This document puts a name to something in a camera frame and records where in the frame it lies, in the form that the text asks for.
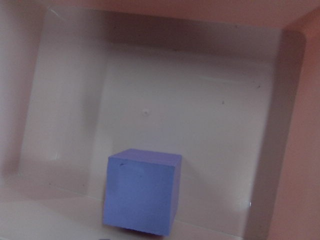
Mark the purple foam block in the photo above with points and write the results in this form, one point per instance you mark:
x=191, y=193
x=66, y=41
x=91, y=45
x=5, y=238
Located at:
x=142, y=191

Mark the pink plastic bin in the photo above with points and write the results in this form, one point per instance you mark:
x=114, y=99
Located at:
x=233, y=86

